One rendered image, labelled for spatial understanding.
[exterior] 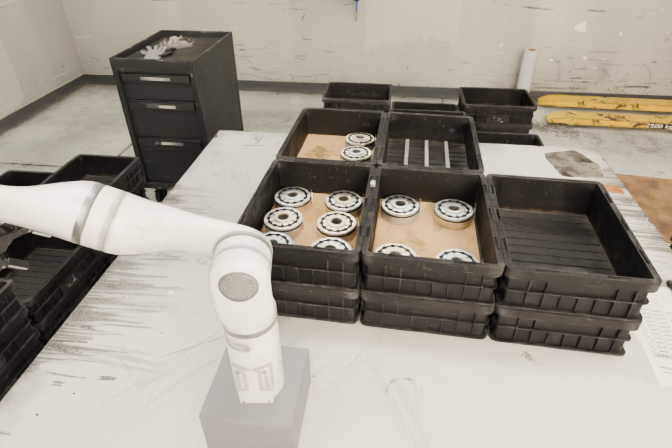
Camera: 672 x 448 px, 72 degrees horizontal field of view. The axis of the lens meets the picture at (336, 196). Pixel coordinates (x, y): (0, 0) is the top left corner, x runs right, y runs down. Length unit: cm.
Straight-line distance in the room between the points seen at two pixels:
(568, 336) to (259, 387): 69
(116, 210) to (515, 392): 85
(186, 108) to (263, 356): 193
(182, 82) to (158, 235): 187
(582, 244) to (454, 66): 328
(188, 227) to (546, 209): 100
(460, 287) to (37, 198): 80
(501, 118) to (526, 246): 162
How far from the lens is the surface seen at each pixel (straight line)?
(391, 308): 111
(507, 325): 115
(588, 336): 120
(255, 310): 75
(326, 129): 173
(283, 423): 90
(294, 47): 448
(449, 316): 113
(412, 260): 100
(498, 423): 106
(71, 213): 72
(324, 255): 102
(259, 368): 85
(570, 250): 130
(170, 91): 262
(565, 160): 201
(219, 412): 93
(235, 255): 70
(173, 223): 73
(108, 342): 126
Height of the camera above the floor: 157
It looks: 33 degrees down
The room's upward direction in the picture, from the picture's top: straight up
